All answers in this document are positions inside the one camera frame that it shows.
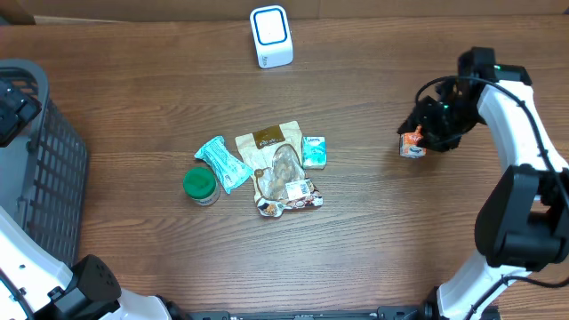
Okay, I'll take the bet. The small orange box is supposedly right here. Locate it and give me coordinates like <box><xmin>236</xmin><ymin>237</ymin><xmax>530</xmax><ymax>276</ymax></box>
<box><xmin>399</xmin><ymin>125</ymin><xmax>427</xmax><ymax>158</ymax></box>

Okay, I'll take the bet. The small teal tissue pack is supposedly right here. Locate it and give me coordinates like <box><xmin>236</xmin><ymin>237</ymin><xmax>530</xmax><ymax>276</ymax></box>
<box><xmin>302</xmin><ymin>136</ymin><xmax>327</xmax><ymax>169</ymax></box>

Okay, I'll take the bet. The beige snack pouch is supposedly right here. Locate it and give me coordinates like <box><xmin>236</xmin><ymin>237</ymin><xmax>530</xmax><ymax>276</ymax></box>
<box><xmin>235</xmin><ymin>121</ymin><xmax>324</xmax><ymax>218</ymax></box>

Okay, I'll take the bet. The green lid white jar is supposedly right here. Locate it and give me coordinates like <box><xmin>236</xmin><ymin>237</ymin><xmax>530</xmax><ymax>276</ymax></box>
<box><xmin>182</xmin><ymin>167</ymin><xmax>220</xmax><ymax>206</ymax></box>

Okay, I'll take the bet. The light green wipes packet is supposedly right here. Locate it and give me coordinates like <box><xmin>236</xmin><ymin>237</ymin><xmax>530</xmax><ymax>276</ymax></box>
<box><xmin>195</xmin><ymin>136</ymin><xmax>253</xmax><ymax>195</ymax></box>

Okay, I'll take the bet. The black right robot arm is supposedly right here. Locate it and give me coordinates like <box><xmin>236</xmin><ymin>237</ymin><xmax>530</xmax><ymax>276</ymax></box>
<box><xmin>377</xmin><ymin>47</ymin><xmax>568</xmax><ymax>319</ymax></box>

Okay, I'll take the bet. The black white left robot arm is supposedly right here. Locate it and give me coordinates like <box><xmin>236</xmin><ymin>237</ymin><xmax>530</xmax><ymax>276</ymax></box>
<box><xmin>1</xmin><ymin>76</ymin><xmax>188</xmax><ymax>319</ymax></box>

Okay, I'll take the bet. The white barcode scanner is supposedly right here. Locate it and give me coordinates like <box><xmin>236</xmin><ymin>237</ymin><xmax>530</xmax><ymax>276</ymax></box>
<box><xmin>250</xmin><ymin>4</ymin><xmax>294</xmax><ymax>69</ymax></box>

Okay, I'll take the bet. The grey plastic mesh basket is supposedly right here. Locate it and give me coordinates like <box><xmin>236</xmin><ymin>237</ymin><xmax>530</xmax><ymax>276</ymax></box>
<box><xmin>1</xmin><ymin>59</ymin><xmax>89</xmax><ymax>267</ymax></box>

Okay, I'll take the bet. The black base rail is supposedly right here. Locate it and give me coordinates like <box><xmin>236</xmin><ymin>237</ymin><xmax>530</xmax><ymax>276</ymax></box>
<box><xmin>185</xmin><ymin>306</ymin><xmax>423</xmax><ymax>320</ymax></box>

